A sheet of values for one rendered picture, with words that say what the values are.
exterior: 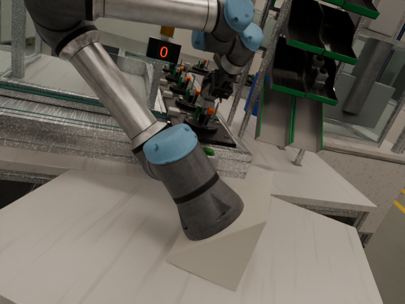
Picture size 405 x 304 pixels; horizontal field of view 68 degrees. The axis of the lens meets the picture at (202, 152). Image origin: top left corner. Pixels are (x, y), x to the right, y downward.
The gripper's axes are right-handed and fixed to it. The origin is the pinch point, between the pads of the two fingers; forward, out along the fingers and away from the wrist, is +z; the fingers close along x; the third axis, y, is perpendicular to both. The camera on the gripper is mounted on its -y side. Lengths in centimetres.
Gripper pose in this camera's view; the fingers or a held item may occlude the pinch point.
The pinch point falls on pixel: (209, 94)
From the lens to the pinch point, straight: 116.2
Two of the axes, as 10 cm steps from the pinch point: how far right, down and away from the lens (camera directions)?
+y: -0.1, 9.2, -4.0
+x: 9.4, 1.5, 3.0
